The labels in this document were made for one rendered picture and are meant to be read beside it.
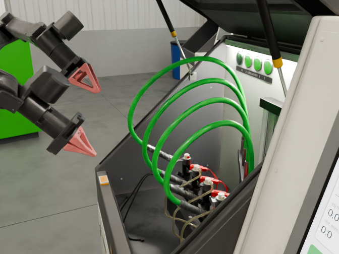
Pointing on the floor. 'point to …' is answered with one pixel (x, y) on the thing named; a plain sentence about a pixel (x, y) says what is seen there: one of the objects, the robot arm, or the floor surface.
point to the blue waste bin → (176, 57)
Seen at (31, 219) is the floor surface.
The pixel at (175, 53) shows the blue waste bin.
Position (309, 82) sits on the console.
